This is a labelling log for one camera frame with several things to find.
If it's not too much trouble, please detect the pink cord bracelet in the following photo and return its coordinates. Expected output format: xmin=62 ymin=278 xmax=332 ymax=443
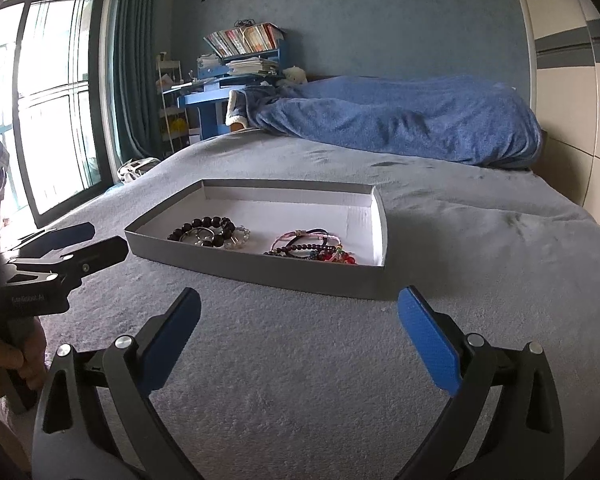
xmin=271 ymin=230 xmax=344 ymax=257

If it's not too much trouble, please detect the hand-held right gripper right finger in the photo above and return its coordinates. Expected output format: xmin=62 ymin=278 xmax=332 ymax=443
xmin=395 ymin=285 xmax=566 ymax=480

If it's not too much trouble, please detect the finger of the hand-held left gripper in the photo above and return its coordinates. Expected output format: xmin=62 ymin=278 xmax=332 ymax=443
xmin=7 ymin=236 xmax=130 ymax=286
xmin=15 ymin=222 xmax=97 ymax=260

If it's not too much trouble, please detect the grey cardboard box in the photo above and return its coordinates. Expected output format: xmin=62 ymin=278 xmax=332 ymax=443
xmin=124 ymin=178 xmax=388 ymax=302

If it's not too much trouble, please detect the red bead bracelet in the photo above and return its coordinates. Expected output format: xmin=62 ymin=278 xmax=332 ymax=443
xmin=317 ymin=250 xmax=359 ymax=266

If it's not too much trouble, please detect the grey bed sheet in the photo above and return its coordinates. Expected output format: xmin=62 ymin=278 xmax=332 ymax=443
xmin=30 ymin=129 xmax=600 ymax=480

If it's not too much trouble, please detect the white bag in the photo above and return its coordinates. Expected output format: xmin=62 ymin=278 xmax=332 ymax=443
xmin=117 ymin=157 xmax=162 ymax=184

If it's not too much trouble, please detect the large black bead bracelet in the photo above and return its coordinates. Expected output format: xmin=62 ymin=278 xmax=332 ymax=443
xmin=167 ymin=216 xmax=237 ymax=249

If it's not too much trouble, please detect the silver bangle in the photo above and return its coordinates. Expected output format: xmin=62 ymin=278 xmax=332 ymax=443
xmin=187 ymin=227 xmax=216 ymax=247

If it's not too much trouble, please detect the white plush toy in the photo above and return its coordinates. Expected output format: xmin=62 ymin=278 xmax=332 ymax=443
xmin=280 ymin=65 xmax=309 ymax=86

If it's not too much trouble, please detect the black cord charm bracelet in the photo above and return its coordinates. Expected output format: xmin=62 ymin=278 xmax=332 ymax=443
xmin=285 ymin=228 xmax=332 ymax=256

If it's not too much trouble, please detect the dark purple bead bracelet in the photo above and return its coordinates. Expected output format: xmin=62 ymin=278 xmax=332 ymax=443
xmin=265 ymin=242 xmax=331 ymax=260

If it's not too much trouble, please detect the white wire rack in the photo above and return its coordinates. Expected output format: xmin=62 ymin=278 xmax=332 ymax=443
xmin=155 ymin=52 xmax=202 ymax=159

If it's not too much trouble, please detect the teal curtain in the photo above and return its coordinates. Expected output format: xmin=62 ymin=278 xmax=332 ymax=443
xmin=111 ymin=0 xmax=181 ymax=162

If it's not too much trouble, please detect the row of books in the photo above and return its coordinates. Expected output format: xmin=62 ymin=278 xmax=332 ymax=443
xmin=203 ymin=22 xmax=286 ymax=59

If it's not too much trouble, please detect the blue fleece blanket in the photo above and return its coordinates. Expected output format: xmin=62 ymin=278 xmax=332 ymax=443
xmin=245 ymin=76 xmax=543 ymax=170

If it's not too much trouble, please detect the stack of papers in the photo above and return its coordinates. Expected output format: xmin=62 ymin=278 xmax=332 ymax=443
xmin=227 ymin=57 xmax=280 ymax=77

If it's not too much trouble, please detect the blue desk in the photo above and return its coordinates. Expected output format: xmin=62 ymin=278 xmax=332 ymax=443
xmin=177 ymin=77 xmax=282 ymax=142

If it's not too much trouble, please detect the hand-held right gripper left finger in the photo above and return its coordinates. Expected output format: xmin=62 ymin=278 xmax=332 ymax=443
xmin=30 ymin=286 xmax=206 ymax=480

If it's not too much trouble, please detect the cream padded headboard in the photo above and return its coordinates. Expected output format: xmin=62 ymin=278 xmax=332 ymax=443
xmin=507 ymin=0 xmax=600 ymax=226

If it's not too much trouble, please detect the grey fleece-lined garment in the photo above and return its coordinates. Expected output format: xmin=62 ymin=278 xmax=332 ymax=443
xmin=227 ymin=85 xmax=301 ymax=134

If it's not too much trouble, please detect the black framed window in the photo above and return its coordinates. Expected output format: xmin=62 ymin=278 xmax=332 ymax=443
xmin=0 ymin=0 xmax=117 ymax=231

